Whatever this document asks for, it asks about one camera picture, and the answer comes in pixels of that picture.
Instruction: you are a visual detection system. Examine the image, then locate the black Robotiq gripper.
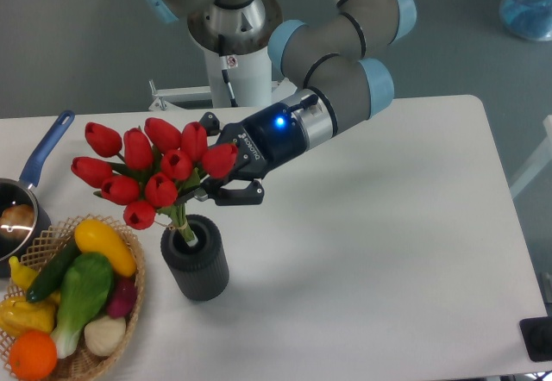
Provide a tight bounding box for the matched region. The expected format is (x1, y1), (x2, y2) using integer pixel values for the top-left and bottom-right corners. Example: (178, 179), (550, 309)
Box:
(177, 103), (307, 206)

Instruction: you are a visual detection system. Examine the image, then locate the red tulip bouquet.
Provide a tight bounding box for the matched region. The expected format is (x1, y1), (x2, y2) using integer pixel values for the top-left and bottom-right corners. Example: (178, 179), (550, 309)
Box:
(71, 117), (238, 247)

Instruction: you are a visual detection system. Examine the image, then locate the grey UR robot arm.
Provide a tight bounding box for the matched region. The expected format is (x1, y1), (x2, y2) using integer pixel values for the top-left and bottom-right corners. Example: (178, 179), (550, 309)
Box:
(147, 0), (417, 205)

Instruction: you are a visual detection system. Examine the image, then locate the dark grey ribbed vase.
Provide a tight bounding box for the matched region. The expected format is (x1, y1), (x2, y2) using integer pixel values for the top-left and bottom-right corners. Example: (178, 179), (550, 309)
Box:
(160, 215), (229, 301)

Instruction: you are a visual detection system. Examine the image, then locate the yellow squash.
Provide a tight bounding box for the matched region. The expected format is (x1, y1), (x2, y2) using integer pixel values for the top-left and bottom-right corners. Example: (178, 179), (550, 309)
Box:
(74, 218), (137, 278)

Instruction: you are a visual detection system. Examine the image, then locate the purple red radish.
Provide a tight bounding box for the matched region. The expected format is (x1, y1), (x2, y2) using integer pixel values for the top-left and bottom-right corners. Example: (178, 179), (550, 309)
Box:
(105, 278), (137, 319)

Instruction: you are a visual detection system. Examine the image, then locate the green bok choy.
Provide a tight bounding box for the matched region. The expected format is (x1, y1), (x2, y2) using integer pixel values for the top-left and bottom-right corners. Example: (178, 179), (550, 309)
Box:
(51, 253), (114, 359)

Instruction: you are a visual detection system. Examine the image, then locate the dark green cucumber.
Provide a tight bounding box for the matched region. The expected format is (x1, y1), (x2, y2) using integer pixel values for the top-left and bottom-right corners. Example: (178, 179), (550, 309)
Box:
(26, 239), (81, 303)

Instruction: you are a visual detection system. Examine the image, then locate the white garlic bulb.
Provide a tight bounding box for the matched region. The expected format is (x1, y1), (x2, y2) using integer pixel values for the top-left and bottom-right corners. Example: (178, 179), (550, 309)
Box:
(84, 315), (126, 357)

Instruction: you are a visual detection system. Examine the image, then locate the bread roll in pan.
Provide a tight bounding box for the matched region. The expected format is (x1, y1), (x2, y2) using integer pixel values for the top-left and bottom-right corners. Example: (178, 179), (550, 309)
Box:
(1, 204), (35, 241)

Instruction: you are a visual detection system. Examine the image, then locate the yellow banana pepper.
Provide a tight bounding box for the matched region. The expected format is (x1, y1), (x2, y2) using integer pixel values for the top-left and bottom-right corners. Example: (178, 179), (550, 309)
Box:
(8, 256), (39, 297)

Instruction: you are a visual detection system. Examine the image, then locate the yellow bumpy gourd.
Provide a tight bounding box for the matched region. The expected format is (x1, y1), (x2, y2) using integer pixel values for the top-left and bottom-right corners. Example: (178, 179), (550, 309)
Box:
(1, 296), (57, 338)

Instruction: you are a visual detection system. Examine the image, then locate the orange fruit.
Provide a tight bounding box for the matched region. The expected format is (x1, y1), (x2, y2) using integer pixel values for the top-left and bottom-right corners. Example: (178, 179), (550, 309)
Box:
(9, 330), (58, 380)

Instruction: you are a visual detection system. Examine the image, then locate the blue plastic bag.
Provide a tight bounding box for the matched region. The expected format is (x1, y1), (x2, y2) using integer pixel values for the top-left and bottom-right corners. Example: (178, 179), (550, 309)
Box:
(499, 0), (551, 41)

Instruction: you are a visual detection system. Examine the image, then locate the black device at table edge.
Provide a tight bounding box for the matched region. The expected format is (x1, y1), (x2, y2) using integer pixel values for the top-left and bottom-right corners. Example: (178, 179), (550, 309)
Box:
(519, 316), (552, 362)

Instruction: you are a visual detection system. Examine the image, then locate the white metal base frame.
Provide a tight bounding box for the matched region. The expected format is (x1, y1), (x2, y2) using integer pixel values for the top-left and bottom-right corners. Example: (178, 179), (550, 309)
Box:
(148, 78), (297, 111)

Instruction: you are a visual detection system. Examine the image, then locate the black cable on pedestal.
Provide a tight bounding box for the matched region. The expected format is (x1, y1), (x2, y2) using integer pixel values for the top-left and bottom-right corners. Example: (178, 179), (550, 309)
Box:
(216, 34), (239, 108)

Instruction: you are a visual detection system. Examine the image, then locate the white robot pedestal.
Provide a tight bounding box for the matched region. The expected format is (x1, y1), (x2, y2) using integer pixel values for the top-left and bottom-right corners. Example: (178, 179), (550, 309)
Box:
(187, 0), (283, 108)

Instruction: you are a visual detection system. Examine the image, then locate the blue handled saucepan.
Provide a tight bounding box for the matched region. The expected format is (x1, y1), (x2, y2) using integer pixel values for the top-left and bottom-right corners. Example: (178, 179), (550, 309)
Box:
(1, 110), (75, 278)

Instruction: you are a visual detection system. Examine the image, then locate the white frame at right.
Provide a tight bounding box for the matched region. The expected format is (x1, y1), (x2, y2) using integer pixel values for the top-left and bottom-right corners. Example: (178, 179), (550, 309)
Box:
(509, 115), (551, 199)

